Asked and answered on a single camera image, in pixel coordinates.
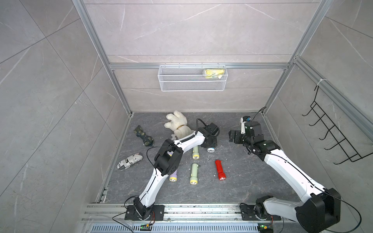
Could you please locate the red flashlight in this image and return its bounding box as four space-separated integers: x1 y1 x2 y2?
215 160 226 181

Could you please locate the white plush bear toy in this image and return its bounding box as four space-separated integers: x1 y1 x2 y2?
164 111 194 139

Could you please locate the white wire wall basket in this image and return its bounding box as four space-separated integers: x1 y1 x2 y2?
157 64 228 92

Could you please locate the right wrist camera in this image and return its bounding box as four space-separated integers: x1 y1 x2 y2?
240 116 251 135

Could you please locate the yellow sponge in basket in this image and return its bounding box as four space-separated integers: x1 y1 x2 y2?
203 69 225 79

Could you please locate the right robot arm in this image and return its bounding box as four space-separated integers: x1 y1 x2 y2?
229 116 343 233

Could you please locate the white patterned toy car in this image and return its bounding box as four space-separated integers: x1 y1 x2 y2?
117 153 143 170

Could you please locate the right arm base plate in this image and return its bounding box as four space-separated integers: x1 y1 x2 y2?
239 203 282 221

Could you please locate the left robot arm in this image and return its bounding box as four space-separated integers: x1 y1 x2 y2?
131 118 220 220

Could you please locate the green flashlight near row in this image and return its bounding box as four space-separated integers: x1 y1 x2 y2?
189 163 199 185

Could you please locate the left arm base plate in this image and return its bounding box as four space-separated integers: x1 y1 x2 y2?
124 205 165 221

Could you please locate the green flashlight row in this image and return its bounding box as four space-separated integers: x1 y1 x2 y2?
189 163 199 185
192 146 200 160

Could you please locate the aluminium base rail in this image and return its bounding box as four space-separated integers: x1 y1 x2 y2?
79 203 304 233

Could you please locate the black wire hook rack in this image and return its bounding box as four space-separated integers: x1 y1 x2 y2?
302 86 373 165

